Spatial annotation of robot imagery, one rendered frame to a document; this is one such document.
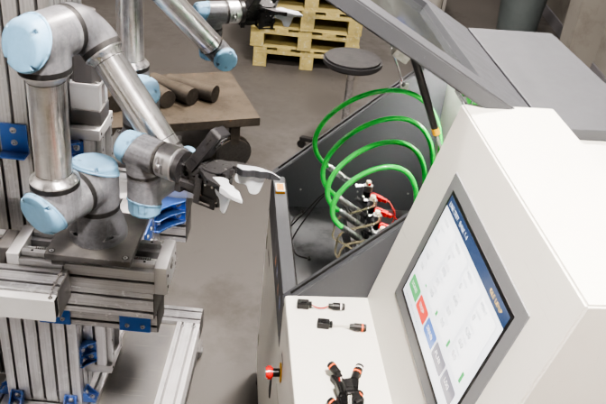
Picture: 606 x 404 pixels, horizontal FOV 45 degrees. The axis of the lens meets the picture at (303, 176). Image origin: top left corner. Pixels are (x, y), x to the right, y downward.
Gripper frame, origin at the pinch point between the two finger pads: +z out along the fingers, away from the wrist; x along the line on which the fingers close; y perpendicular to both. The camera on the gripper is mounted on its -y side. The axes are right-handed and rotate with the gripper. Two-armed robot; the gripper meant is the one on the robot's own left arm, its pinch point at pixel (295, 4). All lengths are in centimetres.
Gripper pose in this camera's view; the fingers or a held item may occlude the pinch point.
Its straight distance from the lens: 258.3
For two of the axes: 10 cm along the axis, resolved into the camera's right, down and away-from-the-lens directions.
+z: 9.1, -1.2, 3.9
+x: 3.8, 6.1, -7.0
